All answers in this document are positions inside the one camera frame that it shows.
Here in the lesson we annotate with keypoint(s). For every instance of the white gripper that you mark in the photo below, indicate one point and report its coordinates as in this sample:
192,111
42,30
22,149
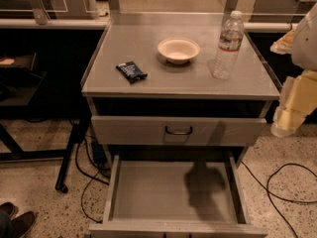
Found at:
306,49

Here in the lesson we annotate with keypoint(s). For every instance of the dark blue rxbar wrapper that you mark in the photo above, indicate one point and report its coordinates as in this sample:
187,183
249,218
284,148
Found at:
131,71

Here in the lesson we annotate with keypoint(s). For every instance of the grey drawer cabinet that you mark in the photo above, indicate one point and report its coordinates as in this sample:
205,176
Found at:
173,90

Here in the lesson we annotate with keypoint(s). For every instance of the open grey middle drawer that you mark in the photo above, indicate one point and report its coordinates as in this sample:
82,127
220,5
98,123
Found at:
175,199

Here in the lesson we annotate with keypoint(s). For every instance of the closed grey top drawer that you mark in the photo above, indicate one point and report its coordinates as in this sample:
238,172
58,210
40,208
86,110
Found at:
142,130

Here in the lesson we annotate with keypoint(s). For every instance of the clear plastic water bottle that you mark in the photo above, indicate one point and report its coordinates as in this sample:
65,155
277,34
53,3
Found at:
229,44

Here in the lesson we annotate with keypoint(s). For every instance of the white paper bowl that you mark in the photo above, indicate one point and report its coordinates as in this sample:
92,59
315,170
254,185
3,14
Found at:
178,50

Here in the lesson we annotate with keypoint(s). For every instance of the dark side shelf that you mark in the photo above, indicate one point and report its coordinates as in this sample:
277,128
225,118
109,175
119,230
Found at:
19,80

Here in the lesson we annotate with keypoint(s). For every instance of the dark shoe right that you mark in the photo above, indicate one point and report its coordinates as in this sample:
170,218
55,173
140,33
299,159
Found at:
23,224

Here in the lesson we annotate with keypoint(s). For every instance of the dark shoe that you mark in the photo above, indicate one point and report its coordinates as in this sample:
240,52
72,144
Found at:
23,224
9,208

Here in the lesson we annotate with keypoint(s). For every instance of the dark shoe left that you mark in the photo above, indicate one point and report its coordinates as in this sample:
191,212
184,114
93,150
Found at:
9,208

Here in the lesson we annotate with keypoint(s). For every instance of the black drawer handle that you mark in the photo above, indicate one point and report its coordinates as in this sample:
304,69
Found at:
178,132

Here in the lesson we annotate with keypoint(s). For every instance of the black table leg frame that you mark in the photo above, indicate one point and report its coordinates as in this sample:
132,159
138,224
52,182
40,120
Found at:
16,153

